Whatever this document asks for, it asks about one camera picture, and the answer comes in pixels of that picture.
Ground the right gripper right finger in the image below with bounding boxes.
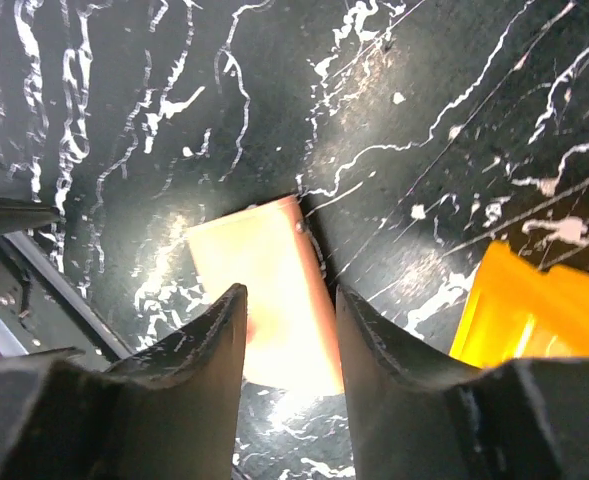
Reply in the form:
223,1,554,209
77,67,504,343
336,287,589,479

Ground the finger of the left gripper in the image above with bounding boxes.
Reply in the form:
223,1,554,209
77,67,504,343
0,197,59,236

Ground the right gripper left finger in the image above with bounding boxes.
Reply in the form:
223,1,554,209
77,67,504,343
0,284,247,479

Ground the orange card box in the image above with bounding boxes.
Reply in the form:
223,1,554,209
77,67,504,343
449,241,589,368

